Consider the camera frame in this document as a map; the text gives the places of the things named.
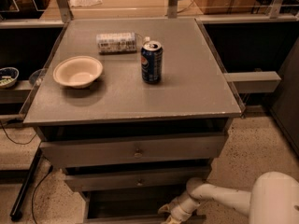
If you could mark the grey side shelf beam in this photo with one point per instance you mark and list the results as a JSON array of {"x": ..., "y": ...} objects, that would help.
[{"x": 254, "y": 82}]

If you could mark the grey top drawer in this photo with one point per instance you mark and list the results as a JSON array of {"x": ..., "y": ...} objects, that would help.
[{"x": 83, "y": 153}]

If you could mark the grey bottom drawer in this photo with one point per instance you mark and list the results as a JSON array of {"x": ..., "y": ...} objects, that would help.
[{"x": 129, "y": 206}]

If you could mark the clear plastic water bottle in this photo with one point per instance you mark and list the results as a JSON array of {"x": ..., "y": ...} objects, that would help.
[{"x": 119, "y": 42}]

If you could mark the blue pepsi can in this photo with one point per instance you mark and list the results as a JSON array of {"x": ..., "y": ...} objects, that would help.
[{"x": 151, "y": 61}]

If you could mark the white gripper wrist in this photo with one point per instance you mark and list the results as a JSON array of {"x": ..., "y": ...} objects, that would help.
[{"x": 179, "y": 208}]

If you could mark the white paper bowl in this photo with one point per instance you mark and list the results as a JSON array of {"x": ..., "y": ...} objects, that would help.
[{"x": 78, "y": 72}]

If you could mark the black metal floor bar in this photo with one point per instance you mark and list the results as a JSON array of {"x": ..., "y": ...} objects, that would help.
[{"x": 16, "y": 213}]

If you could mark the dark round dish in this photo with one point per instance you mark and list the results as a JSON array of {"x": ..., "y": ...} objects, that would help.
[{"x": 37, "y": 77}]

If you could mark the small blue patterned bowl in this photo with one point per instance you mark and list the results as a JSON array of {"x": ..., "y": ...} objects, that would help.
[{"x": 8, "y": 77}]

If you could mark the grey drawer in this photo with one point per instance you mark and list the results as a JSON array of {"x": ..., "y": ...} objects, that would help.
[
  {"x": 135, "y": 179},
  {"x": 129, "y": 206},
  {"x": 83, "y": 153}
]

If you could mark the grey middle drawer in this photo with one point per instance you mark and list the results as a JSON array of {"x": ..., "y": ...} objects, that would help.
[{"x": 135, "y": 179}]

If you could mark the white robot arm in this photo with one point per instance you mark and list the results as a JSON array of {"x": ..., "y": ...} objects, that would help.
[{"x": 274, "y": 199}]

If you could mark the grey drawer cabinet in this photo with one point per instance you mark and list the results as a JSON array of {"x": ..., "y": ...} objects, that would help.
[{"x": 193, "y": 98}]

